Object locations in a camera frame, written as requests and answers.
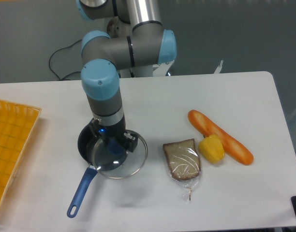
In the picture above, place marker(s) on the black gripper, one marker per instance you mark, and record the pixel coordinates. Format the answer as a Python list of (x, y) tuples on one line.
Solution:
[(116, 131)]

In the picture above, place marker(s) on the glass lid with blue knob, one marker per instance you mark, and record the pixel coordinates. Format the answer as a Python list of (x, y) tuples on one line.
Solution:
[(115, 162)]

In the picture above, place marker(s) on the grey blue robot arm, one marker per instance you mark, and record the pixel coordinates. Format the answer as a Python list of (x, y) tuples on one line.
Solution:
[(148, 43)]

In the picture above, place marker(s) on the bread slice in plastic bag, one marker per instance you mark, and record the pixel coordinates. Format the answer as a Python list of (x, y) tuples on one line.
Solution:
[(183, 164)]

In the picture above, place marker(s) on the yellow woven basket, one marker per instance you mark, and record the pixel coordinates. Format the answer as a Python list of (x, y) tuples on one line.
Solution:
[(17, 122)]

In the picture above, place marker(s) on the yellow bell pepper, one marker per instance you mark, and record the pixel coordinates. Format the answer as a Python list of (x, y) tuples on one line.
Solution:
[(212, 149)]

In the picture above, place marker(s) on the orange baguette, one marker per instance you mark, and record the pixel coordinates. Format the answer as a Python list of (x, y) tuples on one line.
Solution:
[(232, 147)]

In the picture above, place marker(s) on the dark pan with blue handle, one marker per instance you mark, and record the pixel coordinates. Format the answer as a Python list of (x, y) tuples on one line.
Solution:
[(85, 144)]

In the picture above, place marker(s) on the white table bracket right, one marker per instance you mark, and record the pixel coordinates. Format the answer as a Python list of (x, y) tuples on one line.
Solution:
[(219, 68)]

